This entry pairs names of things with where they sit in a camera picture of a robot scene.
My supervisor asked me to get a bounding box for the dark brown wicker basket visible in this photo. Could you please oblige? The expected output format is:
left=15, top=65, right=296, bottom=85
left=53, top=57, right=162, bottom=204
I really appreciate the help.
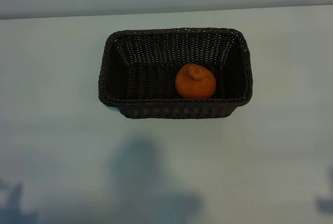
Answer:
left=98, top=28, right=253, bottom=120

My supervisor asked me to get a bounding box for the orange with bumpy stem end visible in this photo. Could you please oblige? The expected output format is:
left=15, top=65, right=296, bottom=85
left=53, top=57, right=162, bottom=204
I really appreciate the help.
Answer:
left=175, top=63, right=217, bottom=99

